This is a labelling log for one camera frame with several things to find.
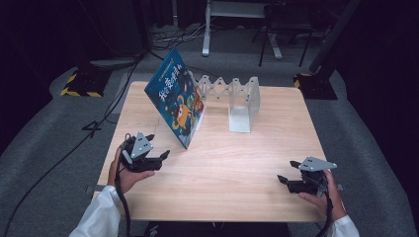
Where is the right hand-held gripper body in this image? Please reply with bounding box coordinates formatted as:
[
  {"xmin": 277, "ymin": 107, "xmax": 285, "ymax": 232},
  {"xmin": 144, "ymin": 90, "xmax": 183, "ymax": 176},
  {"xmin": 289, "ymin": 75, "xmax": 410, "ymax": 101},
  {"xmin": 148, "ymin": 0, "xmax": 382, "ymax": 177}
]
[{"xmin": 287, "ymin": 155, "xmax": 338, "ymax": 197}]

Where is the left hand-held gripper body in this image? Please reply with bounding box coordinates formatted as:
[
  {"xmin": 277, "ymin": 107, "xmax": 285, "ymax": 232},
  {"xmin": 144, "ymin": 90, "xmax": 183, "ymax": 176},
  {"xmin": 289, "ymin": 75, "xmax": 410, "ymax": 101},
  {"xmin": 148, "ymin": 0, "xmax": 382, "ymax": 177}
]
[{"xmin": 120, "ymin": 131, "xmax": 162, "ymax": 173}]

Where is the blue picture book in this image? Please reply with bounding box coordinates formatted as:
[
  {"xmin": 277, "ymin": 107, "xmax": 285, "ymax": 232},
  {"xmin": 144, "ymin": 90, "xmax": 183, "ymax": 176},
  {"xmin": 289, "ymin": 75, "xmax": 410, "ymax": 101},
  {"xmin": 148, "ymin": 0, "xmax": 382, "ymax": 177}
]
[{"xmin": 143, "ymin": 46, "xmax": 206, "ymax": 150}]

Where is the translucent expandable book rack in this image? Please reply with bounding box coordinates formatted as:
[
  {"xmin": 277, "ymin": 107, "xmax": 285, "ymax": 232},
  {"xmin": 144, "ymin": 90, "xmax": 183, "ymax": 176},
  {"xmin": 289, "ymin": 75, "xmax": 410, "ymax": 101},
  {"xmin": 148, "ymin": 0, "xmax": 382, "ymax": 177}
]
[{"xmin": 187, "ymin": 70, "xmax": 261, "ymax": 134}]

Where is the person's left hand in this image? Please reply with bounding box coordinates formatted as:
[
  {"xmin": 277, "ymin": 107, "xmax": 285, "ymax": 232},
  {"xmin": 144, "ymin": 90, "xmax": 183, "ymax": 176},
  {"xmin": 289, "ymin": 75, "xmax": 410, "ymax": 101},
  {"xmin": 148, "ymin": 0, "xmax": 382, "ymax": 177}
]
[{"xmin": 107, "ymin": 147, "xmax": 155, "ymax": 195}]

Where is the person's right hand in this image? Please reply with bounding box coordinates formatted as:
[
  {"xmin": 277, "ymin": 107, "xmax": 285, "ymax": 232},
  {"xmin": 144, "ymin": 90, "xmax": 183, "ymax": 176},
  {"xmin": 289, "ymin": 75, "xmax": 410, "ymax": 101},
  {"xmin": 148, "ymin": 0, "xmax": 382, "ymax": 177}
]
[{"xmin": 297, "ymin": 169, "xmax": 348, "ymax": 221}]

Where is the black yellow striped stand base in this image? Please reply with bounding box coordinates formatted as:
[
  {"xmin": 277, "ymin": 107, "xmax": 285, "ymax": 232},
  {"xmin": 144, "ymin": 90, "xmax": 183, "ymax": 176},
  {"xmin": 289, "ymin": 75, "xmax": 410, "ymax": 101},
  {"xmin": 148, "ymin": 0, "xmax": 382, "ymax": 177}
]
[
  {"xmin": 59, "ymin": 67, "xmax": 113, "ymax": 98},
  {"xmin": 293, "ymin": 72, "xmax": 339, "ymax": 101}
]

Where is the black slanted stand pole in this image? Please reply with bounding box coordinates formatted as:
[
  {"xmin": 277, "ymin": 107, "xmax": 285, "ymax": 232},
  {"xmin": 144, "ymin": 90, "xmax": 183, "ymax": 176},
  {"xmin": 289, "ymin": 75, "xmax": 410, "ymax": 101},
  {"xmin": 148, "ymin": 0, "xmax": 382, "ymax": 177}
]
[{"xmin": 308, "ymin": 0, "xmax": 362, "ymax": 74}]

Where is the black chair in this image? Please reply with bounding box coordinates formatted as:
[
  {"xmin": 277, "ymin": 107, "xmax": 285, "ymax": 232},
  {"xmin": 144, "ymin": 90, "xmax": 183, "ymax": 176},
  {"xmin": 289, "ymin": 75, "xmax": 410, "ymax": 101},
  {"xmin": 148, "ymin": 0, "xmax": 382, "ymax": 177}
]
[{"xmin": 251, "ymin": 3, "xmax": 314, "ymax": 68}]

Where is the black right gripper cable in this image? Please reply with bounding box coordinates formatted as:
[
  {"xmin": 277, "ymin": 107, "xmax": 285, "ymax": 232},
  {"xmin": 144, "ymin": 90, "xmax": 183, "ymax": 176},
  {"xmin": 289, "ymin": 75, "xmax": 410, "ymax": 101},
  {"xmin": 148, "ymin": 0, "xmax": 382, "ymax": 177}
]
[{"xmin": 315, "ymin": 172, "xmax": 334, "ymax": 237}]

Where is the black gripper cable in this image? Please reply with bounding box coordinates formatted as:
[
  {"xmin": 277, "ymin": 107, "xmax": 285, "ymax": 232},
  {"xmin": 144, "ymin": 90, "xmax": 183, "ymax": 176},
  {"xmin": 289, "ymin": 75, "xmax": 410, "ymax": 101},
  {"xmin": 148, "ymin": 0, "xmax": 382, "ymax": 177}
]
[
  {"xmin": 114, "ymin": 132, "xmax": 132, "ymax": 237},
  {"xmin": 315, "ymin": 172, "xmax": 334, "ymax": 237}
]

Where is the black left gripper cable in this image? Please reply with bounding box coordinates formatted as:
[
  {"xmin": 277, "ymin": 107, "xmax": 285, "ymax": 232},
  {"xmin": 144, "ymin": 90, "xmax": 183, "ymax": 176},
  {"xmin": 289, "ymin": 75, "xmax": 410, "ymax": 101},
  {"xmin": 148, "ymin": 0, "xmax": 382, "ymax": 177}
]
[{"xmin": 114, "ymin": 132, "xmax": 132, "ymax": 237}]

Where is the long black floor cable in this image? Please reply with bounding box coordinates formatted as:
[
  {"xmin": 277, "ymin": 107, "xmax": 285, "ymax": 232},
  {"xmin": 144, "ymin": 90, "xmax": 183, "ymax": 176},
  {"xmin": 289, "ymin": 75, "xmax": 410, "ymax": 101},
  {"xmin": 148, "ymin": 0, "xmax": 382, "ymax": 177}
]
[{"xmin": 0, "ymin": 53, "xmax": 144, "ymax": 237}]

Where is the bundle of floor cables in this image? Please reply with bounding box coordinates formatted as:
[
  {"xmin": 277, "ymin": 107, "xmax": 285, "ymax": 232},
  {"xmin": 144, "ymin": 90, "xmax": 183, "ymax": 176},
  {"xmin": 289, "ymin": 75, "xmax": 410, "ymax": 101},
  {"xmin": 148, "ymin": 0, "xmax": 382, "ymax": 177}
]
[{"xmin": 151, "ymin": 24, "xmax": 206, "ymax": 51}]

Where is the white desk frame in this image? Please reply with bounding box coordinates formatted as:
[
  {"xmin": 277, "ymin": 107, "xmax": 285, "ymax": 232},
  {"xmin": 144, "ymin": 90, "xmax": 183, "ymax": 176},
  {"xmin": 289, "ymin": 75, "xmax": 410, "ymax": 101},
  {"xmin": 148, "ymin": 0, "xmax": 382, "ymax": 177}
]
[{"xmin": 202, "ymin": 0, "xmax": 284, "ymax": 60}]

